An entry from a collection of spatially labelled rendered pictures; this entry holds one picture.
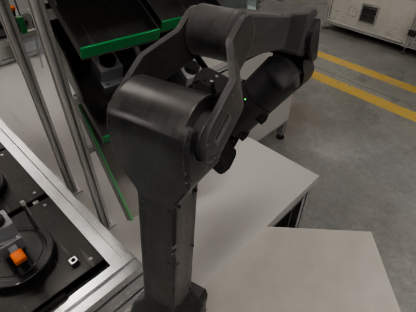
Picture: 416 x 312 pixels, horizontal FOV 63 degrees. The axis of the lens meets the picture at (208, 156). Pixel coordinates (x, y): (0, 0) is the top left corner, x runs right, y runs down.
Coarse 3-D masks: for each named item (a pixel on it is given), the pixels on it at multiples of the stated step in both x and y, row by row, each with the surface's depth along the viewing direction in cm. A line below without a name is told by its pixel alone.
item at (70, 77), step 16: (64, 32) 70; (64, 48) 68; (128, 48) 67; (64, 64) 62; (80, 64) 67; (128, 64) 70; (80, 80) 65; (80, 96) 61; (96, 96) 65; (96, 112) 63; (96, 128) 61
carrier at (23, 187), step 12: (0, 156) 91; (12, 156) 91; (0, 168) 88; (12, 168) 88; (0, 180) 82; (12, 180) 84; (24, 180) 84; (0, 192) 80; (12, 192) 81; (24, 192) 81; (36, 192) 81; (0, 204) 78; (12, 204) 78; (12, 216) 78
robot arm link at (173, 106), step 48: (144, 96) 23; (192, 96) 22; (144, 144) 23; (192, 144) 22; (144, 192) 27; (192, 192) 28; (144, 240) 30; (192, 240) 32; (144, 288) 35; (192, 288) 37
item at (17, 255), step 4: (8, 248) 58; (12, 248) 58; (16, 248) 59; (20, 248) 58; (12, 252) 58; (16, 252) 57; (20, 252) 57; (12, 256) 56; (16, 256) 57; (20, 256) 57; (24, 256) 57; (12, 260) 56; (16, 260) 56; (20, 260) 57; (24, 260) 58; (16, 264) 57; (20, 264) 59; (24, 264) 60; (28, 264) 62; (20, 268) 60; (24, 268) 61; (28, 268) 63
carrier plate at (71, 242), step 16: (32, 208) 78; (48, 208) 78; (16, 224) 74; (48, 224) 74; (64, 224) 74; (64, 240) 71; (80, 240) 71; (64, 256) 68; (80, 256) 68; (96, 256) 68; (48, 272) 65; (64, 272) 65; (80, 272) 65; (32, 288) 63; (48, 288) 63; (64, 288) 63; (0, 304) 61; (16, 304) 61; (32, 304) 61
